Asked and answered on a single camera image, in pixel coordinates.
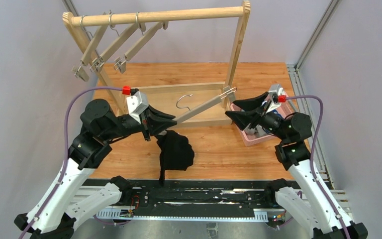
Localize wooden hanger of black underwear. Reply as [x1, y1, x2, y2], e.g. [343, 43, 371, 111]
[170, 86, 237, 129]

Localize black underwear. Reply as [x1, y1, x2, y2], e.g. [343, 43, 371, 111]
[155, 130, 195, 186]

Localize wooden hanger of blue underwear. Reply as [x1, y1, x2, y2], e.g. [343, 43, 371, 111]
[113, 21, 169, 74]

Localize wooden hanger of grey underwear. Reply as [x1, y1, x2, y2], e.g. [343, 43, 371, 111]
[90, 11, 146, 72]

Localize blue white underwear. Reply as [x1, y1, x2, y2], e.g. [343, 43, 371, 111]
[261, 109, 284, 135]

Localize grey underwear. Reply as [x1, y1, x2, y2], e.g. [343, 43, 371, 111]
[244, 126, 266, 138]

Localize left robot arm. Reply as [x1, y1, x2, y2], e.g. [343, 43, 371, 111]
[14, 95, 176, 239]

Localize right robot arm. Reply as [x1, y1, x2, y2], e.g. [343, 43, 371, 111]
[225, 92, 369, 239]

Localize pink plastic basket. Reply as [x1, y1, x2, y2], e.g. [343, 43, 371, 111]
[231, 96, 312, 146]

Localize wooden clothes rack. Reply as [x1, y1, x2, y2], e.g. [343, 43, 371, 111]
[62, 0, 252, 129]

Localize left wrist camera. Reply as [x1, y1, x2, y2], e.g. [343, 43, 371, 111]
[126, 91, 149, 124]

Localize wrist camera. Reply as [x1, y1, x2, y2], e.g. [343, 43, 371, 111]
[126, 91, 149, 124]
[268, 84, 286, 104]

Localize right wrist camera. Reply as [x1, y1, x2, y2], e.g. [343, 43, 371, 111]
[268, 84, 286, 104]

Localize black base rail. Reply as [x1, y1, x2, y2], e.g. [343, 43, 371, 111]
[68, 179, 291, 228]

